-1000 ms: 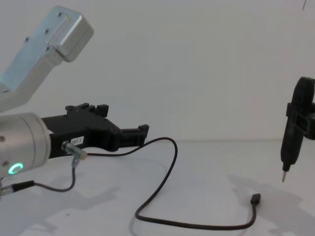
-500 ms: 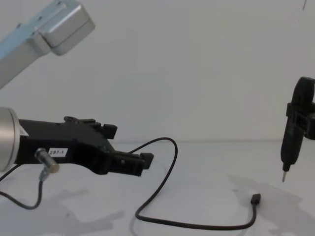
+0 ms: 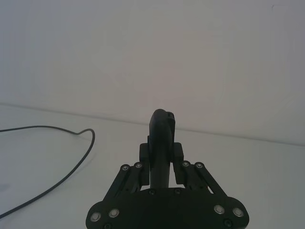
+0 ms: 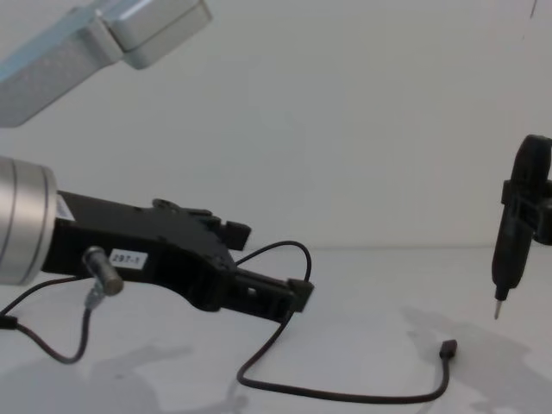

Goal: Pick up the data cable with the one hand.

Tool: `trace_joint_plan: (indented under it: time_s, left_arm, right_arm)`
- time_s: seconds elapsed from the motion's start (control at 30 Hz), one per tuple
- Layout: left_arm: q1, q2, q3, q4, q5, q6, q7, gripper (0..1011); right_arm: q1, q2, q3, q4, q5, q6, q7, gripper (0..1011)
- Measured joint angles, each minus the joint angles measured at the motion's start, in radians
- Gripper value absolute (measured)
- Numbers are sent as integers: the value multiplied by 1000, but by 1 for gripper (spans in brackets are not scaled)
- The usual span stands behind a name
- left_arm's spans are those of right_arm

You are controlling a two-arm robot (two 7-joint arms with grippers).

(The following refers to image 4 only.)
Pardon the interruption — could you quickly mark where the thin robot cable silver plug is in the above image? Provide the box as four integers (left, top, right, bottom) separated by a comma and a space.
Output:
0, 245, 125, 363

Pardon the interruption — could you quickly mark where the black tool with silver tip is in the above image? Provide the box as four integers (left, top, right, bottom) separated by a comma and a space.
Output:
492, 133, 552, 321

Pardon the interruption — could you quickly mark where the thin black cable with plug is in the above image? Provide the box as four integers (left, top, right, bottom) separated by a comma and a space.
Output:
235, 240, 460, 401

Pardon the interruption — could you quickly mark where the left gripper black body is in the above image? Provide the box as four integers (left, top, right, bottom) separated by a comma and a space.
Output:
42, 189, 239, 313

